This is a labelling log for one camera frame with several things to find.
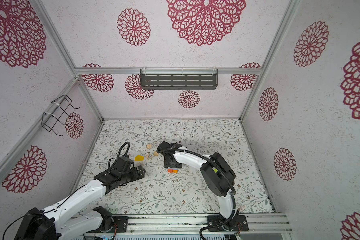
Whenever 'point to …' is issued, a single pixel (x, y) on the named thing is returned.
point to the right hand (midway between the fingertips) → (169, 163)
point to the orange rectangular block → (175, 171)
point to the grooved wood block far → (149, 146)
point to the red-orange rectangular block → (170, 170)
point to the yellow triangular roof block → (139, 158)
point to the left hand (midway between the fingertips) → (139, 175)
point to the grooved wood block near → (155, 153)
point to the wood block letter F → (149, 156)
